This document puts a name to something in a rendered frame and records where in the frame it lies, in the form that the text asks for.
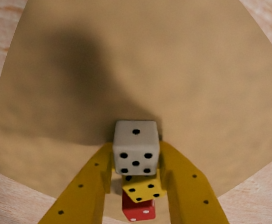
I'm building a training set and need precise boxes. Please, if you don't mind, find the white die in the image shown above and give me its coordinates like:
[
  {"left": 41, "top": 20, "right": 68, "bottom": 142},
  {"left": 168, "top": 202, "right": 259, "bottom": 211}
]
[{"left": 113, "top": 120, "right": 160, "bottom": 175}]

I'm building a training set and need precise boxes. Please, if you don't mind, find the tan mat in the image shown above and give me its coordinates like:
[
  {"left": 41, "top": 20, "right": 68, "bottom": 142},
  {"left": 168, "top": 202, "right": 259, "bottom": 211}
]
[{"left": 0, "top": 0, "right": 272, "bottom": 199}]

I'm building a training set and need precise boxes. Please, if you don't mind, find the red die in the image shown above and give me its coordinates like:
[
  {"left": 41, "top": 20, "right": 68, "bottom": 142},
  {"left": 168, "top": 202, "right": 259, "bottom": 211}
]
[{"left": 122, "top": 188, "right": 156, "bottom": 222}]

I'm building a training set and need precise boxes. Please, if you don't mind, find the yellow die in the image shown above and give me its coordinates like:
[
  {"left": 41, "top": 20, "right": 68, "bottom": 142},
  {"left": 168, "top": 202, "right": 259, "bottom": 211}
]
[{"left": 122, "top": 170, "right": 166, "bottom": 203}]

